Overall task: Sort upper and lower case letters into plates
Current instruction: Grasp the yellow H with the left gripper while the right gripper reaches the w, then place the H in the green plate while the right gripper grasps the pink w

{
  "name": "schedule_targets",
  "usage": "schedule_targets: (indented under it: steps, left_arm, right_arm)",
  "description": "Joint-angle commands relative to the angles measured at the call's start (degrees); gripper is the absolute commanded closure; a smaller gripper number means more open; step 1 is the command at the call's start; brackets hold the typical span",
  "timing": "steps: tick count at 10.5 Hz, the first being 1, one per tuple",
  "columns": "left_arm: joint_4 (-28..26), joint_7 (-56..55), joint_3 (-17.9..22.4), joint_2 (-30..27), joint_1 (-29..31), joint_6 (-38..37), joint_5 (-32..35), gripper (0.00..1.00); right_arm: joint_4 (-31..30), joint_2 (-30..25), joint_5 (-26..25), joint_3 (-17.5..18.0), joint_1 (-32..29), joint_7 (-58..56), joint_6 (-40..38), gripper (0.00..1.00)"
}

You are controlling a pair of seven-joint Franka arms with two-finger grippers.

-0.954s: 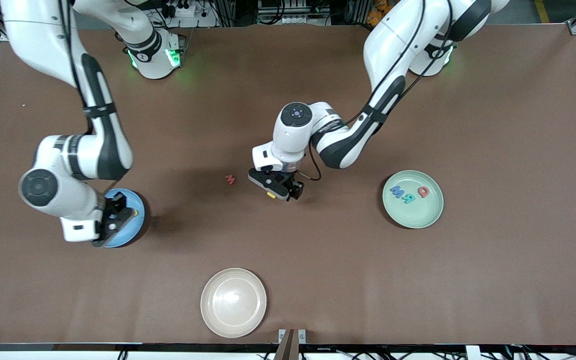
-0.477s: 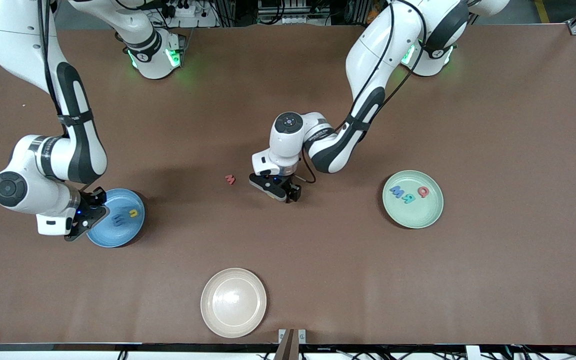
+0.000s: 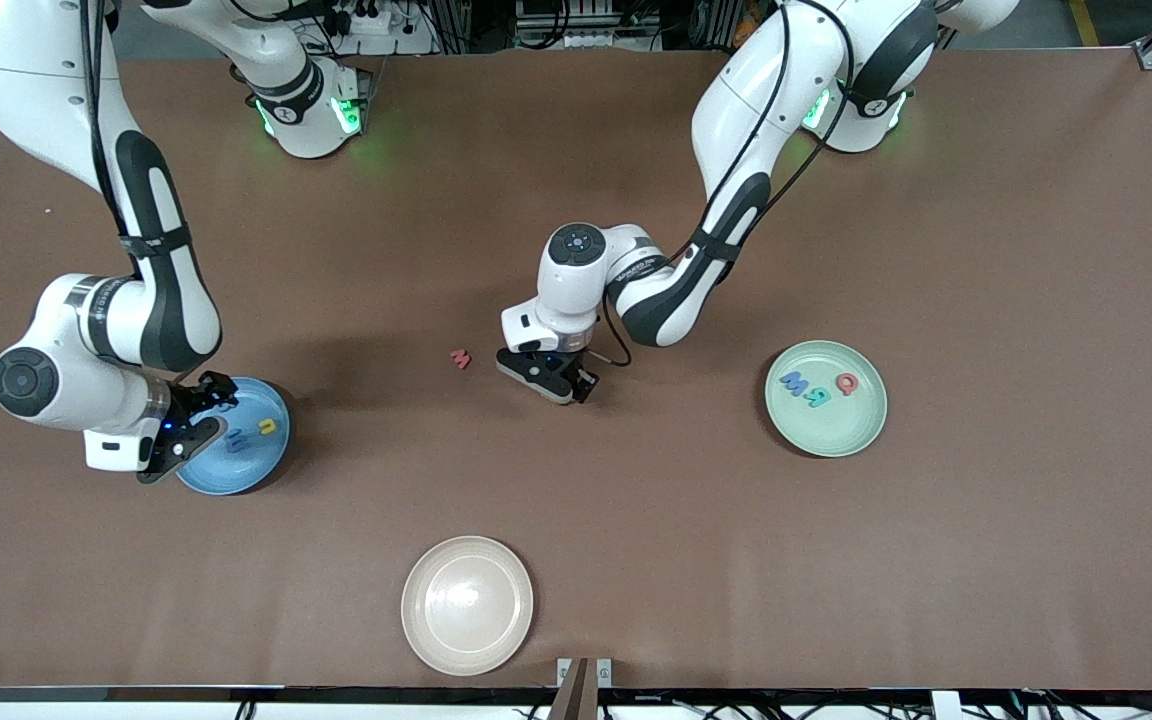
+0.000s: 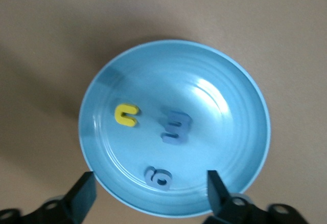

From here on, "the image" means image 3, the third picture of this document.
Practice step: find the white power strip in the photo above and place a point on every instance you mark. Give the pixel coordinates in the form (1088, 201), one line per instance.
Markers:
(371, 18)

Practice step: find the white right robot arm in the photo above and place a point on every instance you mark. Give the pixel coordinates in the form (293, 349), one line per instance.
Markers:
(36, 80)

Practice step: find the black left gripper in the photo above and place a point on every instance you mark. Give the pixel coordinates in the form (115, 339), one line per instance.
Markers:
(577, 367)

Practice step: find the red foam letter m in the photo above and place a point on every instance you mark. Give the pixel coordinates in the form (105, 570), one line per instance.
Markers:
(460, 359)

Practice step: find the green plate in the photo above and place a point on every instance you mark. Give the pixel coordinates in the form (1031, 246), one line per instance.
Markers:
(826, 435)

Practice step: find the beige plate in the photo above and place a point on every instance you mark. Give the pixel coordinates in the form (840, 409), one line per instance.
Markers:
(467, 606)

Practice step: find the red foam letter Q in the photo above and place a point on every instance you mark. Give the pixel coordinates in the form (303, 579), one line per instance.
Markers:
(839, 384)

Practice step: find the blue foam letter W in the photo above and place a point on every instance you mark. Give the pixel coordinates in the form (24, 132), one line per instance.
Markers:
(794, 384)

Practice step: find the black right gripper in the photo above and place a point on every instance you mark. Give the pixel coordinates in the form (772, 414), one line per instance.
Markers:
(193, 396)

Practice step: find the metal mount bracket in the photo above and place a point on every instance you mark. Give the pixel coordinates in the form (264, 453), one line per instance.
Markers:
(584, 690)

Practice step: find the teal foam letter R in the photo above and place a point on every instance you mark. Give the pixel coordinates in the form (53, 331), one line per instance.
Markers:
(818, 397)

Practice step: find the blue foam letter m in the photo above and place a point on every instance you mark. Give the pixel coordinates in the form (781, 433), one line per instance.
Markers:
(238, 442)

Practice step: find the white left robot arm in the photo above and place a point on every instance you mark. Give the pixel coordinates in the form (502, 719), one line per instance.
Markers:
(766, 90)

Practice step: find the blue plate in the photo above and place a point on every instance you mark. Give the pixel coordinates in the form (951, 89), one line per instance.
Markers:
(256, 465)

